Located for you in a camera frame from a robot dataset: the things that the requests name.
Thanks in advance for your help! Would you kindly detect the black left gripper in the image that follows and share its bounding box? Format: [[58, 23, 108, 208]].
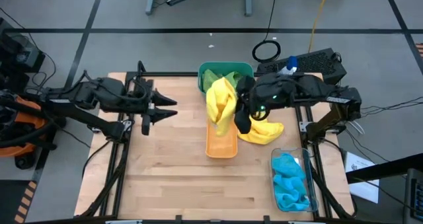
[[130, 80, 178, 135]]

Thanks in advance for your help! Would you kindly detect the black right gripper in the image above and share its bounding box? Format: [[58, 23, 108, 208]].
[[233, 73, 298, 135]]

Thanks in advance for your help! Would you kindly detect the yellow microfiber towel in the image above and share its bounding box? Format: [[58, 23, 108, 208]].
[[206, 77, 238, 137], [237, 113, 285, 145]]

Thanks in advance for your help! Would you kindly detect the blue microfiber towel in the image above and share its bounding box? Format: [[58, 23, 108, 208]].
[[271, 153, 307, 180], [272, 174, 311, 213]]

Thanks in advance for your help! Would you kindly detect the teal plastic basket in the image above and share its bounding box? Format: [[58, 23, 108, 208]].
[[197, 61, 255, 94]]

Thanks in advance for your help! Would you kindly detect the orange plastic basket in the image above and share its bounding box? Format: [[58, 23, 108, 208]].
[[205, 116, 239, 159]]

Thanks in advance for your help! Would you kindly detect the spray bottle with blue nozzle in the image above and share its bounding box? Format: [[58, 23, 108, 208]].
[[277, 56, 298, 76]]

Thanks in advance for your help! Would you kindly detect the black perforated computer case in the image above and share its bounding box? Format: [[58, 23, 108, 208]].
[[256, 48, 348, 86]]

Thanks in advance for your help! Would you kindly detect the clear plastic bin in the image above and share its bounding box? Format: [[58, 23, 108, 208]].
[[270, 147, 320, 213]]

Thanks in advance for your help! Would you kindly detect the grey desk leg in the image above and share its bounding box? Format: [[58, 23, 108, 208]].
[[145, 0, 159, 16], [243, 0, 257, 17]]

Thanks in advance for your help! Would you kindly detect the white paper sheet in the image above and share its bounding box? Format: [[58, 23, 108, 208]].
[[343, 151, 380, 204]]

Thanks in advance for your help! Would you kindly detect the black equipment stack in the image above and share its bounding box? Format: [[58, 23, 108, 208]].
[[0, 17, 46, 93]]

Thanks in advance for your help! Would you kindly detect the black beam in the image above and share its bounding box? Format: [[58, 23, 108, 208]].
[[345, 153, 423, 184]]

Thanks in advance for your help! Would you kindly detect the black mat with orange stripes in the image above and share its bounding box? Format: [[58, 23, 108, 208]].
[[0, 180, 37, 224]]

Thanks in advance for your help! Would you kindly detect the grey device with screen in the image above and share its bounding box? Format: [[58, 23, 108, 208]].
[[403, 167, 423, 224]]

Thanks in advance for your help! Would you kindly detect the black aluminium table frame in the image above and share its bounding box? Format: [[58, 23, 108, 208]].
[[79, 60, 358, 220]]

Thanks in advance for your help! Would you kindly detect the coiled black cable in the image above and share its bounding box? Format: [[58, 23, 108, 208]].
[[251, 0, 282, 64]]

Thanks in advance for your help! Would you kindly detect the yellow cable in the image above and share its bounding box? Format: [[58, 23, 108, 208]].
[[307, 0, 332, 54]]

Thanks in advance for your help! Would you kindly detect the orange vacuum with black hose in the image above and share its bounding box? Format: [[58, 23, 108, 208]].
[[0, 90, 67, 170]]

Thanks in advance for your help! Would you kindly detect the black cable bundle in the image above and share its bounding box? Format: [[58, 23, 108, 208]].
[[360, 96, 423, 116]]

